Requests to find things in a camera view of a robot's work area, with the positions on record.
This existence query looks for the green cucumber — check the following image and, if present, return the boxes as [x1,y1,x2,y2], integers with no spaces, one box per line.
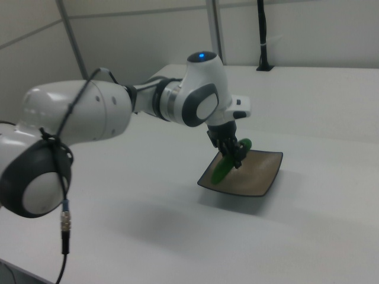
[210,138,253,186]

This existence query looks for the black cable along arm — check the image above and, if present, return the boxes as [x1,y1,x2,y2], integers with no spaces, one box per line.
[38,67,182,284]

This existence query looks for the black pole with base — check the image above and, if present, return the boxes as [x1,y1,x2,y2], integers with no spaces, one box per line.
[255,0,275,72]

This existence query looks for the square brown ceramic plate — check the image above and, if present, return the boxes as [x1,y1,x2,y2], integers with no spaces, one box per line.
[197,149,284,198]

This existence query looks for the thin cable under table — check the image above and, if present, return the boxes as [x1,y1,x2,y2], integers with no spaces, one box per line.
[0,261,17,284]

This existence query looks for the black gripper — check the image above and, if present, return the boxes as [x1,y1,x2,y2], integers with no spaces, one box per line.
[205,121,248,170]

